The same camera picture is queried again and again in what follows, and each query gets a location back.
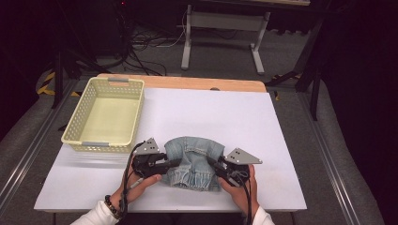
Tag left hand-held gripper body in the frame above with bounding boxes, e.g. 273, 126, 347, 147
130, 137, 172, 178

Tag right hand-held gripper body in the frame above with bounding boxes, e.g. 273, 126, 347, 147
215, 147, 263, 188

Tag light blue denim shorts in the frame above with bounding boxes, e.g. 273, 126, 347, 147
162, 136, 226, 192

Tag pale yellow plastic basket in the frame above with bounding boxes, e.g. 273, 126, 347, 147
60, 77, 145, 154

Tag person's left hand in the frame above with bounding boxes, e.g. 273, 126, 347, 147
111, 172, 162, 207

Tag person's right hand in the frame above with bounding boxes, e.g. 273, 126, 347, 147
218, 165, 261, 217

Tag black stand with slanted legs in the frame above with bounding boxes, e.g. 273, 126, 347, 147
51, 46, 111, 111

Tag dark curtain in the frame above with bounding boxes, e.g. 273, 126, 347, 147
322, 0, 398, 225

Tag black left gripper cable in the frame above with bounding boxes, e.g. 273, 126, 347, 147
120, 142, 145, 219

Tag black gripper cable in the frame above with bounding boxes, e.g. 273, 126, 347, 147
240, 170, 254, 225
120, 142, 145, 219

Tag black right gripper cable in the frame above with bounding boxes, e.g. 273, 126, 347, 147
240, 170, 254, 225

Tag dark bead bracelet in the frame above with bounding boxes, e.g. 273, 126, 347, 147
104, 195, 123, 219

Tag aluminium floor rail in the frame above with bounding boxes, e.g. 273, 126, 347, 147
297, 92, 364, 225
0, 78, 79, 207

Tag black stand with tall post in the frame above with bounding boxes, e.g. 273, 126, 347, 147
266, 15, 327, 121

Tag bundle of floor cables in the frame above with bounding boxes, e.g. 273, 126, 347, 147
121, 6, 189, 76

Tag white metal table frame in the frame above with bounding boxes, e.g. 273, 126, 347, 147
180, 0, 311, 76

